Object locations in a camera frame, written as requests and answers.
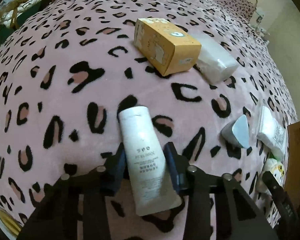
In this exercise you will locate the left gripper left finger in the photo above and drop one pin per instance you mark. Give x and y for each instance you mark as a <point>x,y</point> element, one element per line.
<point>115,168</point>

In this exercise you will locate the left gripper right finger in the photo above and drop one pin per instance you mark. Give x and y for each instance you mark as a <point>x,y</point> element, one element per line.
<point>177,166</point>

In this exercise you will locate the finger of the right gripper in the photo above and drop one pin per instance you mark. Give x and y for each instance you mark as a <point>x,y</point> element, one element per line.
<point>272,184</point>

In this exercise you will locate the pineapple kitty plush pouch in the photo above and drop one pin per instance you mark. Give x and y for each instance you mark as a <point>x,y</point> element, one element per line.
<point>276,168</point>

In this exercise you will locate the white cream tube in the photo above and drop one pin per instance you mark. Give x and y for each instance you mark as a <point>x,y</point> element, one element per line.
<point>148,173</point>

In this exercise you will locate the white cotton pads bag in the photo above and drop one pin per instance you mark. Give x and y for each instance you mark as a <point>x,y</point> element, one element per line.
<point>271,133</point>

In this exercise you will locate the blue triangular sponge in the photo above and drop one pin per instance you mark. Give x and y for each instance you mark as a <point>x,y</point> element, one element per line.
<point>237,132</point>

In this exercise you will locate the clear plastic pack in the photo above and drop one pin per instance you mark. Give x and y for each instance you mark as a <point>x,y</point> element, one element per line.
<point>214,62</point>

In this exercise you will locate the yellow cardboard box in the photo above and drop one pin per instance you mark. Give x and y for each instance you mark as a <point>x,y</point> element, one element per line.
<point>167,47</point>

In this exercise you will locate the brown cardboard box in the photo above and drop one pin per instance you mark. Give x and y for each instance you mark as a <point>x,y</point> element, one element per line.
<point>292,184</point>

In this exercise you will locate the leopard print pink blanket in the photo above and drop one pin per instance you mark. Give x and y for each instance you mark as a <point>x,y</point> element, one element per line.
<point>65,76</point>

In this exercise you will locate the right nightstand with bottles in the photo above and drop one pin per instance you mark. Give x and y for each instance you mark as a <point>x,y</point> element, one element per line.
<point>257,23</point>

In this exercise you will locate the brown teddy bear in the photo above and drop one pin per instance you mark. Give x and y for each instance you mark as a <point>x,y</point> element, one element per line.
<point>10,12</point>

